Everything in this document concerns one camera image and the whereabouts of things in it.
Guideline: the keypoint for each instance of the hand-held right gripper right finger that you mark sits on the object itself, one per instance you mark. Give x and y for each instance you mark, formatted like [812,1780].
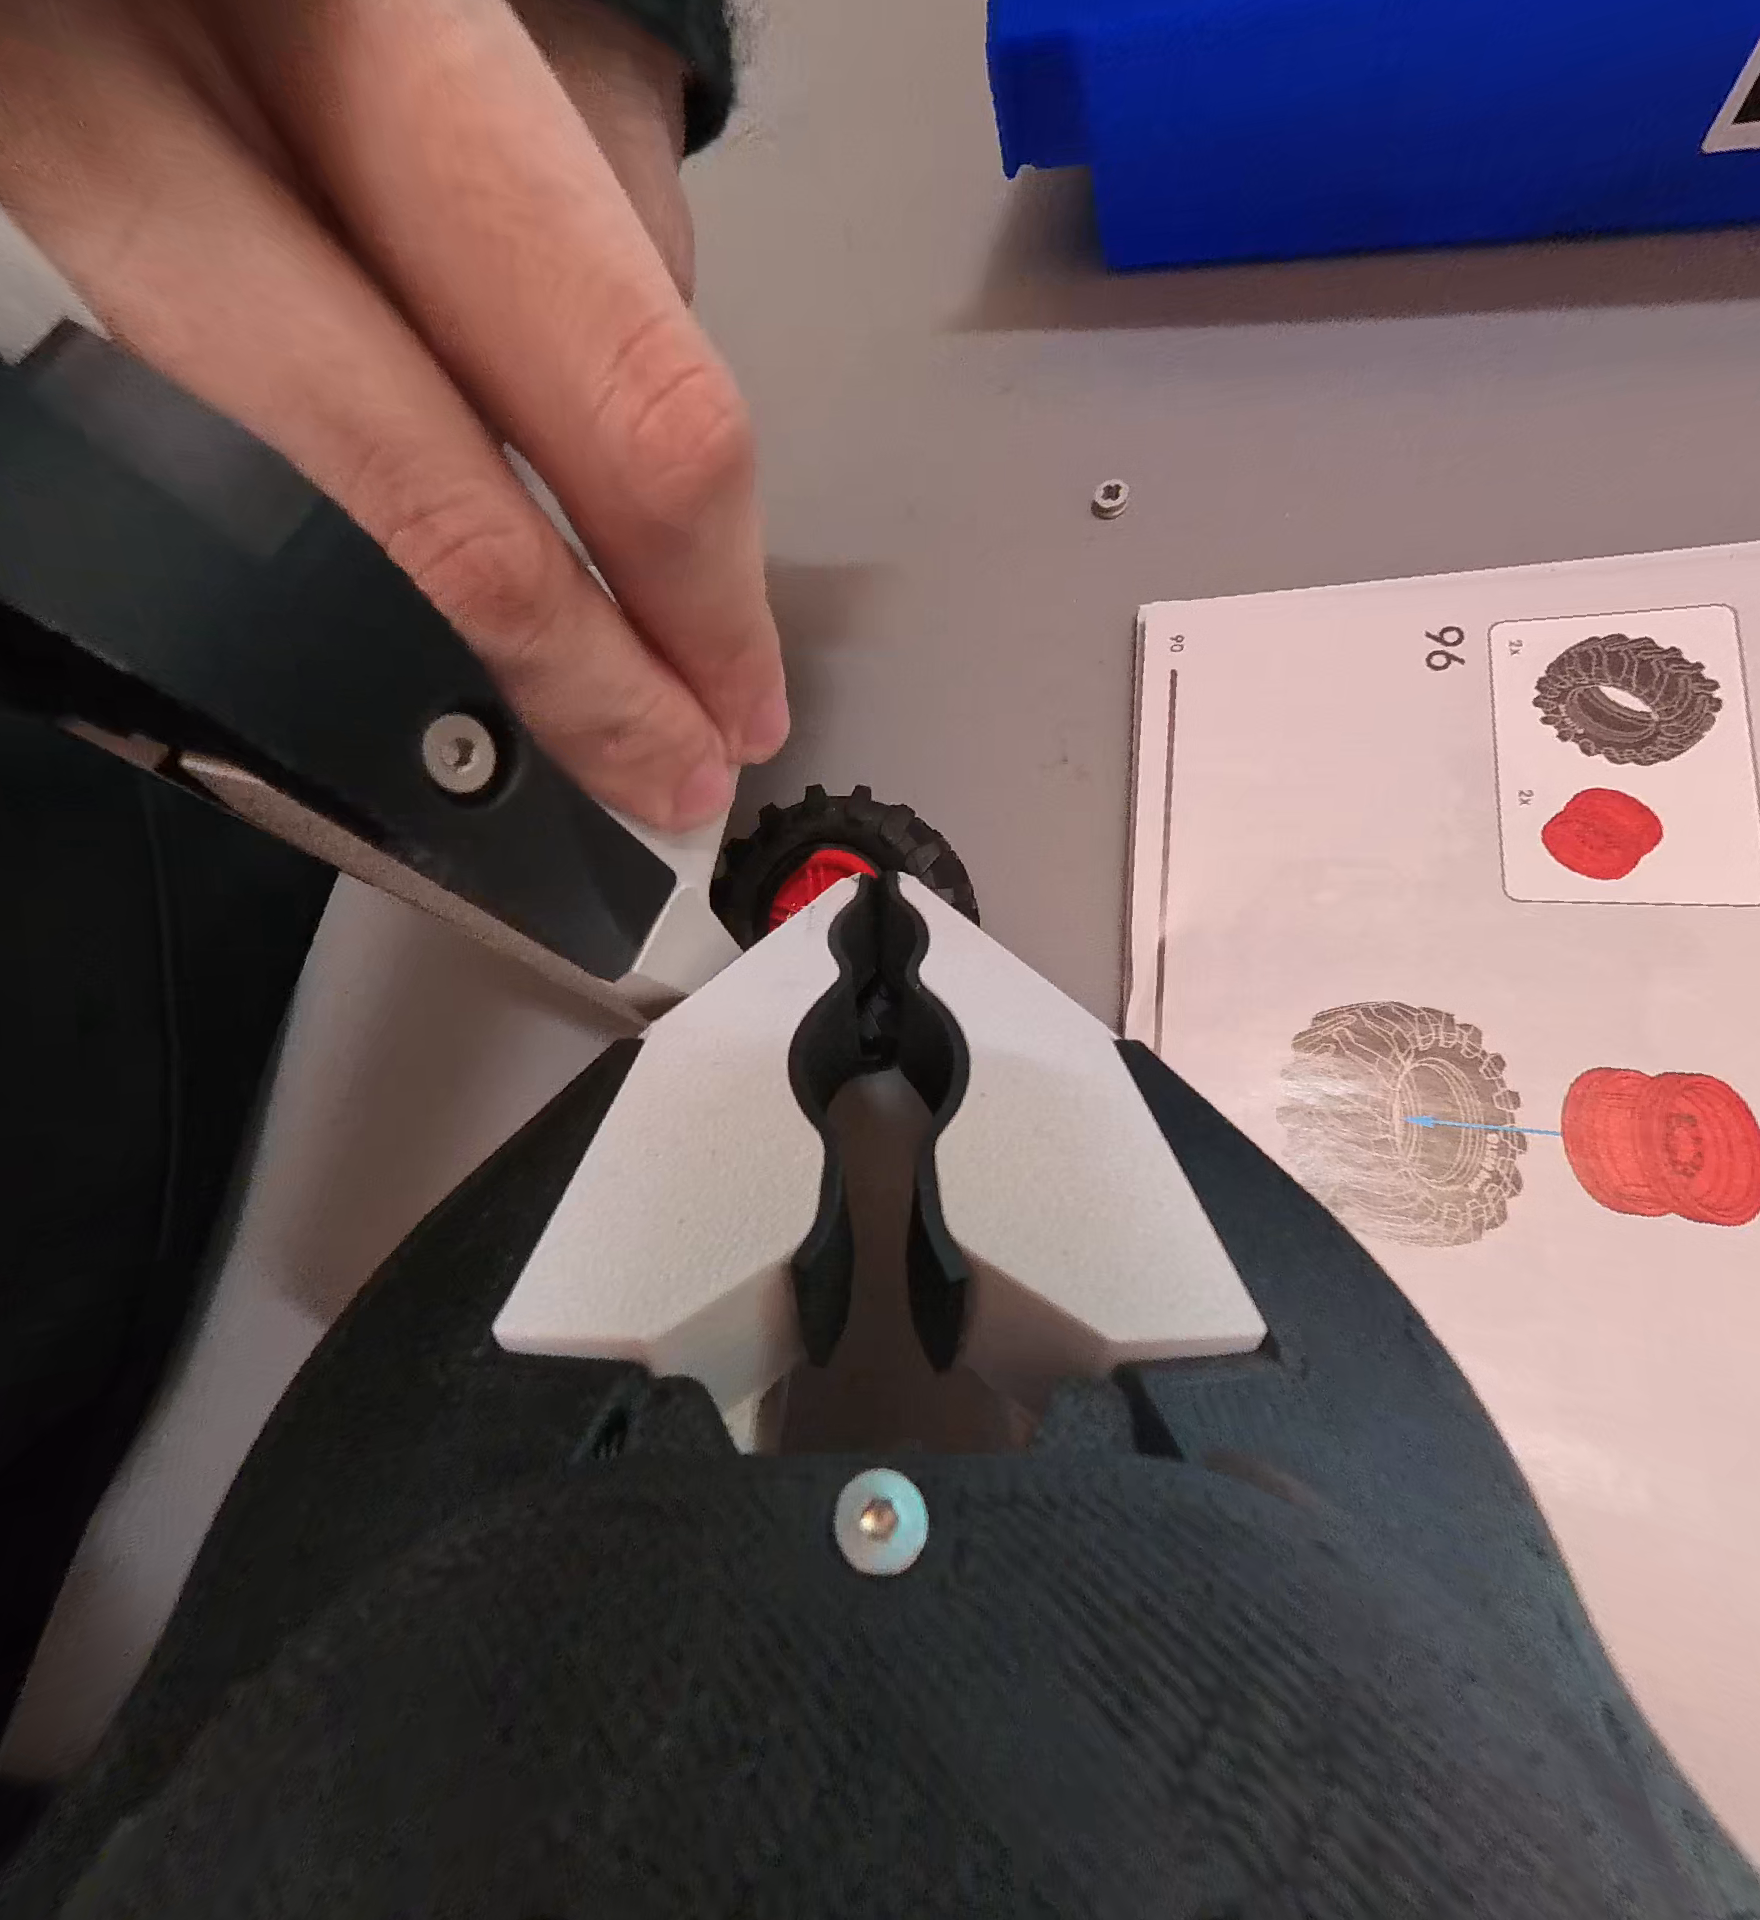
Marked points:
[1090,1185]

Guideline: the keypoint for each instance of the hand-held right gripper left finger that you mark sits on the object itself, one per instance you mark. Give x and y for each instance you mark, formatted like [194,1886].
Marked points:
[670,1170]

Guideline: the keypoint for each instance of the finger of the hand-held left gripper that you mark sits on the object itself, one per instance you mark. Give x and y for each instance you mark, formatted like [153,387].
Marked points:
[703,915]

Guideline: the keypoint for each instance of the red toy wheel rim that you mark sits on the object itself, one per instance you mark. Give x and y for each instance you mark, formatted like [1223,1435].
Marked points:
[804,888]

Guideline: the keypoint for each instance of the black toy tire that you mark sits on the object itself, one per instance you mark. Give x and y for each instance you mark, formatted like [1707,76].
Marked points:
[940,886]

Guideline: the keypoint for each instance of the person's left forearm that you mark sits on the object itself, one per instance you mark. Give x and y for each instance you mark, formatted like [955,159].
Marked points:
[708,74]

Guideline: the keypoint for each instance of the grey desk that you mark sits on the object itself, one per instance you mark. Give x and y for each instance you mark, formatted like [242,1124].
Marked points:
[940,450]

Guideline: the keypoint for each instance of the person's left hand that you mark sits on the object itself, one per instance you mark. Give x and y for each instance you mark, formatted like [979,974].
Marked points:
[370,225]

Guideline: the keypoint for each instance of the white instruction booklet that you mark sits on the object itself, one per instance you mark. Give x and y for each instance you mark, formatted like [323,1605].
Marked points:
[1420,1425]

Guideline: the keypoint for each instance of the person's dark clothing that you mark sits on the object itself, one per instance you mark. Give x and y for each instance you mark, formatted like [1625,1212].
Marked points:
[71,1201]

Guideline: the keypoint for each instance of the blue plastic bin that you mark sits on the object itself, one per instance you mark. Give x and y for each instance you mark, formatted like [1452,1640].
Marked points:
[1344,120]

